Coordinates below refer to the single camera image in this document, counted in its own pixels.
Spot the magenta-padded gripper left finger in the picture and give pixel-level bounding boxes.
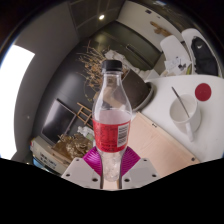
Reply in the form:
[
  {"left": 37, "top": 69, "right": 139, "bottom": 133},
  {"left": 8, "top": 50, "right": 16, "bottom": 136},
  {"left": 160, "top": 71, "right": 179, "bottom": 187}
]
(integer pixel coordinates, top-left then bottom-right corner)
[{"left": 61, "top": 145, "right": 103, "bottom": 190}]

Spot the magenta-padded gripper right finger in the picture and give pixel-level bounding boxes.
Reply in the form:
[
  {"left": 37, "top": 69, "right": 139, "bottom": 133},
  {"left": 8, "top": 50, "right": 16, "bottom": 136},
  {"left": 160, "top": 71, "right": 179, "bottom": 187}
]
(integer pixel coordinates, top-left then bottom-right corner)
[{"left": 119, "top": 146, "right": 161, "bottom": 190}]

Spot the clear red-labelled drink bottle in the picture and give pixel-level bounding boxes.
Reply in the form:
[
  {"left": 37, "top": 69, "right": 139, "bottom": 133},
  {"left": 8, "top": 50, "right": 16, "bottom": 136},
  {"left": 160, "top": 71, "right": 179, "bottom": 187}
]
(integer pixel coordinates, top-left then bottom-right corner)
[{"left": 91, "top": 59, "right": 133, "bottom": 183}]

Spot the golden crumpled ornament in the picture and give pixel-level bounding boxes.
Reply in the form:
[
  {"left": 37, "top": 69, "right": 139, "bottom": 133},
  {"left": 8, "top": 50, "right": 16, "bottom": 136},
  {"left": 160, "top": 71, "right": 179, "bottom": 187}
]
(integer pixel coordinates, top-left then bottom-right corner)
[{"left": 51, "top": 132, "right": 95, "bottom": 162}]

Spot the light wooden side table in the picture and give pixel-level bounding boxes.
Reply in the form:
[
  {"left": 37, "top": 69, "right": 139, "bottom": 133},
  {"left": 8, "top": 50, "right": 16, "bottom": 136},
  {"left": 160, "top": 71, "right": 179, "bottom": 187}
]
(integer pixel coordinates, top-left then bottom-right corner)
[{"left": 127, "top": 111, "right": 201, "bottom": 178}]

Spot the white printed cardboard box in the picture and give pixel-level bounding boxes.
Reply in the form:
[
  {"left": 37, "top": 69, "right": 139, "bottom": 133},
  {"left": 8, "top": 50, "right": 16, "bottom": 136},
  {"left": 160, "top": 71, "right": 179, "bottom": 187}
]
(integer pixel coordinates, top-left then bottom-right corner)
[{"left": 29, "top": 135, "right": 69, "bottom": 175}]

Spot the black flat screen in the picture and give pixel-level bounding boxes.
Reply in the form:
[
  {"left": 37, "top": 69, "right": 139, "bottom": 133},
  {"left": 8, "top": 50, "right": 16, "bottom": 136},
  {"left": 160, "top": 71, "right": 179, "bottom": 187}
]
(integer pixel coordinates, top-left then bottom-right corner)
[{"left": 41, "top": 98, "right": 77, "bottom": 145}]

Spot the small wooden easel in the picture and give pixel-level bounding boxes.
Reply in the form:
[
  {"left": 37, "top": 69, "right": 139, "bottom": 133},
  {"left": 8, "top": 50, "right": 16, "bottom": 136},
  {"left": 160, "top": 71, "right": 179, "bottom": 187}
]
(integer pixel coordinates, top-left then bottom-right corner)
[{"left": 74, "top": 102, "right": 95, "bottom": 127}]

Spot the white mug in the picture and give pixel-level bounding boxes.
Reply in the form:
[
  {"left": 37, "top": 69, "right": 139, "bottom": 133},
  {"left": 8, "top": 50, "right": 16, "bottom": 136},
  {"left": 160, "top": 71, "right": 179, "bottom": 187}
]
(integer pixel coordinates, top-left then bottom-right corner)
[{"left": 169, "top": 94, "right": 202, "bottom": 143}]

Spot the metal stirring spoon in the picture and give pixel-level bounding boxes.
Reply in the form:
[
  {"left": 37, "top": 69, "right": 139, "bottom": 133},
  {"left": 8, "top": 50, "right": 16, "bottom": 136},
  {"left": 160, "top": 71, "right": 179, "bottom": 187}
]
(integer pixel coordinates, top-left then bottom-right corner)
[{"left": 171, "top": 86, "right": 191, "bottom": 119}]

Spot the black round bin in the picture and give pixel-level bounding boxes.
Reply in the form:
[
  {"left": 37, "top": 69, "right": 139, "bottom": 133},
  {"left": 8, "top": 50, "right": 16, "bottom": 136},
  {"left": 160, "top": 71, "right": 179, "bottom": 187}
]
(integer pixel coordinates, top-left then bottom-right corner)
[{"left": 121, "top": 68, "right": 155, "bottom": 112}]

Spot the flat round red coaster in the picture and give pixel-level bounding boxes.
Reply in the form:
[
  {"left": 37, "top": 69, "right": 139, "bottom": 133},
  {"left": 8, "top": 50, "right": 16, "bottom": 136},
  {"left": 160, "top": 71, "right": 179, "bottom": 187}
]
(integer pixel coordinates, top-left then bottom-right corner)
[{"left": 194, "top": 82, "right": 213, "bottom": 102}]

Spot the dry branch bundle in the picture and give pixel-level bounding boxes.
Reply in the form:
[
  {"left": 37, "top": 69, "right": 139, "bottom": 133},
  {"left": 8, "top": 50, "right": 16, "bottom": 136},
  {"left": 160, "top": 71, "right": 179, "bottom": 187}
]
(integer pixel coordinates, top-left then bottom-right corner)
[{"left": 77, "top": 40, "right": 108, "bottom": 102}]

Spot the white chair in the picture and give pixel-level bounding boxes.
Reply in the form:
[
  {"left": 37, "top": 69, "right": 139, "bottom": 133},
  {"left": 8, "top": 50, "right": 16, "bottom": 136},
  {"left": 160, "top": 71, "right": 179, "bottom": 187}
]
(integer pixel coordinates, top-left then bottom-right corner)
[
  {"left": 181, "top": 27, "right": 224, "bottom": 79},
  {"left": 159, "top": 34, "right": 192, "bottom": 76}
]

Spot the black backpack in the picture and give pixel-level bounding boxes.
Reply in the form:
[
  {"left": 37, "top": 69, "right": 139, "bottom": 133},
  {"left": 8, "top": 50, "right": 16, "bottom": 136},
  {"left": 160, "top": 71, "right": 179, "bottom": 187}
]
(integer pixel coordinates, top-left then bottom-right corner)
[{"left": 190, "top": 35, "right": 220, "bottom": 77}]

